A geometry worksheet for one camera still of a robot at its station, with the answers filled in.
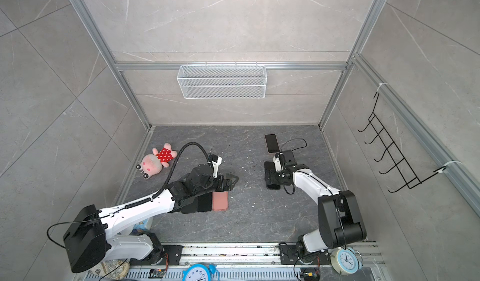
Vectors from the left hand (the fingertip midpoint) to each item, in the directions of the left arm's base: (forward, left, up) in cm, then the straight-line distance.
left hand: (234, 176), depth 78 cm
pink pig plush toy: (+13, +43, -9) cm, 46 cm away
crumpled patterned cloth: (-31, +40, -4) cm, 51 cm away
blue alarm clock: (-32, +14, -14) cm, 38 cm away
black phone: (+11, -17, -10) cm, 22 cm away
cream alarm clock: (-31, -42, -12) cm, 53 cm away
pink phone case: (-5, +8, -16) cm, 18 cm away
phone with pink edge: (+30, -22, -16) cm, 41 cm away
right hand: (+5, -20, -12) cm, 24 cm away
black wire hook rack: (-8, -55, +19) cm, 59 cm away
